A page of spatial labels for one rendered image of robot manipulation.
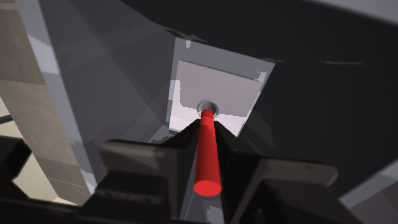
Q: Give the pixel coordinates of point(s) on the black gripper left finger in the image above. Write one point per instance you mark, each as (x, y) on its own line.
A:
(172, 159)

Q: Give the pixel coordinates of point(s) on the red peg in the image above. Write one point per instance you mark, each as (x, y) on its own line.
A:
(207, 175)

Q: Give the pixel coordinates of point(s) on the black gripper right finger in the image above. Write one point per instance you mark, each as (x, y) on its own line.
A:
(241, 169)

